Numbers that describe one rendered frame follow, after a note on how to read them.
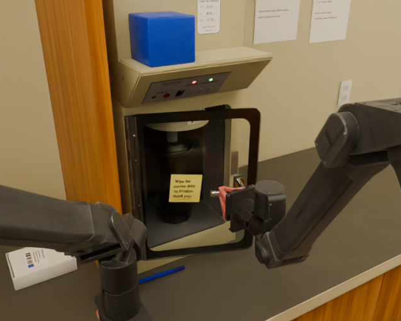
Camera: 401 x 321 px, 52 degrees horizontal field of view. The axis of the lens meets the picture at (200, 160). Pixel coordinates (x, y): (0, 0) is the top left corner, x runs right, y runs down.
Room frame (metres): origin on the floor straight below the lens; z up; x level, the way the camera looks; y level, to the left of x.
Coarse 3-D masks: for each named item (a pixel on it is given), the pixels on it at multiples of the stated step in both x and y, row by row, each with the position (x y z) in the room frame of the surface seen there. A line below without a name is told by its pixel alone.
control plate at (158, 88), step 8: (168, 80) 0.82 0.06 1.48; (176, 80) 0.83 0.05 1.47; (184, 80) 0.84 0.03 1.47; (192, 80) 0.85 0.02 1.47; (200, 80) 0.87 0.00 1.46; (208, 80) 0.88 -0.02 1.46; (216, 80) 0.90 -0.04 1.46; (224, 80) 0.91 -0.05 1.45; (152, 88) 0.81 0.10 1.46; (160, 88) 0.83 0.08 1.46; (168, 88) 0.84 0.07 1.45; (176, 88) 0.85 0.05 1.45; (184, 88) 0.87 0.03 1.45; (192, 88) 0.88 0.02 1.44; (200, 88) 0.90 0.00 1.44; (216, 88) 0.93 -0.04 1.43; (144, 96) 0.83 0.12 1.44; (152, 96) 0.84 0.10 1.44; (160, 96) 0.86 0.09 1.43; (176, 96) 0.88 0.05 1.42; (184, 96) 0.90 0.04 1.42
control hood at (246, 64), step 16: (224, 48) 0.98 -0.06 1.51; (240, 48) 0.98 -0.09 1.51; (128, 64) 0.82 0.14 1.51; (144, 64) 0.81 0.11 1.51; (176, 64) 0.81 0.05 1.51; (192, 64) 0.82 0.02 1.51; (208, 64) 0.84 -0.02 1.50; (224, 64) 0.86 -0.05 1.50; (240, 64) 0.88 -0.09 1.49; (256, 64) 0.91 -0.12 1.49; (128, 80) 0.82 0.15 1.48; (144, 80) 0.78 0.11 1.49; (160, 80) 0.81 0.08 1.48; (240, 80) 0.95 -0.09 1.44; (128, 96) 0.82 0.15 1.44; (192, 96) 0.92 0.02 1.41
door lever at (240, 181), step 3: (237, 180) 0.90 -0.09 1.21; (240, 180) 0.90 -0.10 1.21; (243, 180) 0.90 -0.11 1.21; (237, 183) 0.89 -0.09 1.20; (240, 183) 0.88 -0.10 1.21; (243, 183) 0.90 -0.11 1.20; (237, 186) 0.90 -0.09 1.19; (240, 186) 0.87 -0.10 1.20; (243, 186) 0.87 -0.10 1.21; (216, 189) 0.85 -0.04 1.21; (210, 192) 0.85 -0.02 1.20; (213, 192) 0.84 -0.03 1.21; (216, 192) 0.84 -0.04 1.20; (219, 192) 0.84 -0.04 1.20; (213, 195) 0.84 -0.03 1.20; (216, 195) 0.84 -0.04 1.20; (219, 195) 0.84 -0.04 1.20
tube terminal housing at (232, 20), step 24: (120, 0) 0.87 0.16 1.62; (144, 0) 0.90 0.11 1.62; (168, 0) 0.92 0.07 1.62; (192, 0) 0.95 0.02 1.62; (240, 0) 1.01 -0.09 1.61; (120, 24) 0.87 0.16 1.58; (240, 24) 1.02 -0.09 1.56; (120, 48) 0.87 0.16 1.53; (216, 48) 0.98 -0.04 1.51; (120, 96) 0.86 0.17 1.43; (216, 96) 0.98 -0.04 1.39; (240, 96) 1.02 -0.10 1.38; (120, 120) 0.88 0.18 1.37; (120, 144) 0.89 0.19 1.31; (120, 168) 0.90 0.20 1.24; (120, 192) 0.92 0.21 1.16; (144, 264) 0.87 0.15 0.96
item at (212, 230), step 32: (160, 128) 0.87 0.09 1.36; (192, 128) 0.88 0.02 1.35; (224, 128) 0.89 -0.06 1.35; (256, 128) 0.91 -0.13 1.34; (160, 160) 0.87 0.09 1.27; (192, 160) 0.88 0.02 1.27; (224, 160) 0.89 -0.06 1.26; (256, 160) 0.91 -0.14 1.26; (160, 192) 0.87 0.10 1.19; (160, 224) 0.87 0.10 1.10; (192, 224) 0.88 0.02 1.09; (224, 224) 0.89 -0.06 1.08; (160, 256) 0.86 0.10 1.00
